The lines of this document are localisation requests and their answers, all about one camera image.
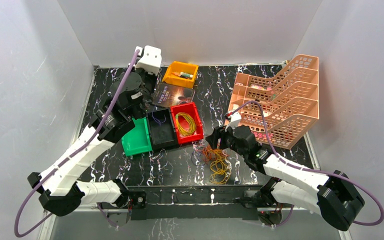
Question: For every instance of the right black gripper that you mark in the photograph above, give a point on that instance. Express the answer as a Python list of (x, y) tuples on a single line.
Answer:
[(219, 132)]

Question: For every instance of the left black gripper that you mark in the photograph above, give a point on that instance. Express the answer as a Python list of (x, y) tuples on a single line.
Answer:
[(150, 84)]

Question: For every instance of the red plastic bin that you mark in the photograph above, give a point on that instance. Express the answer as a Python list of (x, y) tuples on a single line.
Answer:
[(187, 123)]

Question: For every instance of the black plastic bin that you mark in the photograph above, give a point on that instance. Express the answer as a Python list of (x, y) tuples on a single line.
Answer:
[(161, 129)]

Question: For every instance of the green plastic bin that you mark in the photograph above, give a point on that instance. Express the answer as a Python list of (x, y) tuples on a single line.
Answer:
[(137, 141)]

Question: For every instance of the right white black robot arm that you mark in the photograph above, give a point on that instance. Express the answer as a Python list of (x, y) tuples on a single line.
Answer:
[(335, 199)]

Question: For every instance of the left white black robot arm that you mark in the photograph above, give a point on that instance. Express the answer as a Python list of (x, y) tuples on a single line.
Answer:
[(61, 191)]

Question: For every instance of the dark paperback book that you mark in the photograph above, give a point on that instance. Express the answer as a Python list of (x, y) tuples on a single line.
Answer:
[(168, 95)]

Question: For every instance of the orange plastic bin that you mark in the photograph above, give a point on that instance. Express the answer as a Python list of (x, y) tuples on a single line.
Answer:
[(178, 66)]

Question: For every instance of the marker in orange bin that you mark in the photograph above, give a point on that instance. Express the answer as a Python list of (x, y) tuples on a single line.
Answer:
[(183, 75)]

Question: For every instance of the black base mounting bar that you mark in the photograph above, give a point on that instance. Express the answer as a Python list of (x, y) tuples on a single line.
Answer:
[(202, 202)]

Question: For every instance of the pink tiered file tray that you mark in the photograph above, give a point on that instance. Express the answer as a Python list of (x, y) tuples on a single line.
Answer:
[(280, 109)]

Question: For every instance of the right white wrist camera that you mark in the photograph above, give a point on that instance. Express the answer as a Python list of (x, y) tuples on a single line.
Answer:
[(233, 119)]

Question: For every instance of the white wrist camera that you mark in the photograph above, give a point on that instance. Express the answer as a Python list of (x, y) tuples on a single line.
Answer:
[(233, 119), (149, 59)]

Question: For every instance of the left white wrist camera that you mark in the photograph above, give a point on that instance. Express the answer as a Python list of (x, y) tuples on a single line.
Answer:
[(149, 59)]

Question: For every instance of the aluminium frame rail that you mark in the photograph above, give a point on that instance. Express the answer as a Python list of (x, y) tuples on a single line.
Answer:
[(88, 222)]

